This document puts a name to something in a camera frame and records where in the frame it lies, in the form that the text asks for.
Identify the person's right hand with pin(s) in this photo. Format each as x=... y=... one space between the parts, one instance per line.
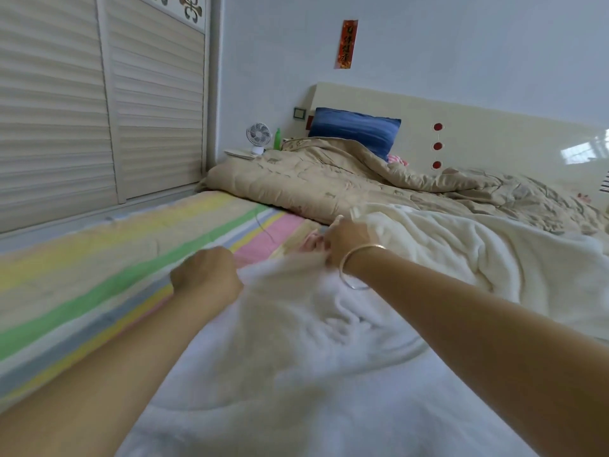
x=350 y=241

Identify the person's left hand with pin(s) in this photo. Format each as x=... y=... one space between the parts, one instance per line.
x=205 y=276

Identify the pink fleece blanket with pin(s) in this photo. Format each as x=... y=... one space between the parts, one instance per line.
x=309 y=241

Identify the white towel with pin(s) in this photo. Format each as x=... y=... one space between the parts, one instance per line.
x=314 y=376

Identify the cream fleece blanket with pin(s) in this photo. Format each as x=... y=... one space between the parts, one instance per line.
x=504 y=261

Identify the person's right forearm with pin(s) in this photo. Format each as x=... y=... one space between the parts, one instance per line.
x=495 y=347

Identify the person's left forearm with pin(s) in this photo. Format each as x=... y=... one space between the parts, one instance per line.
x=95 y=385

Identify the beige quilt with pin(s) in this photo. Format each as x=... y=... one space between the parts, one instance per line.
x=314 y=176

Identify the pink patterned pillow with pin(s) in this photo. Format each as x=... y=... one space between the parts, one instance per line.
x=397 y=160

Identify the striped pastel bed sheet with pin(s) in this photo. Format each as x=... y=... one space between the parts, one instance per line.
x=95 y=280

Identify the blue pillow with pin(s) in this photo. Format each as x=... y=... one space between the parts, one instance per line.
x=354 y=130

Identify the green bottle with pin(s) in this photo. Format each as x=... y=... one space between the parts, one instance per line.
x=278 y=139

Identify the small white desk fan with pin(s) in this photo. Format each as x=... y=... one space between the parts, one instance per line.
x=258 y=136

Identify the white headboard with red dots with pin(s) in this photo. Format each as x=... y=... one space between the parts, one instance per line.
x=514 y=128

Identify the wall switch plate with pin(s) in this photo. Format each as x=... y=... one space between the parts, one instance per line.
x=300 y=114

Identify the red wall hanging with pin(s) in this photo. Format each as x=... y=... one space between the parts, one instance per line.
x=346 y=42

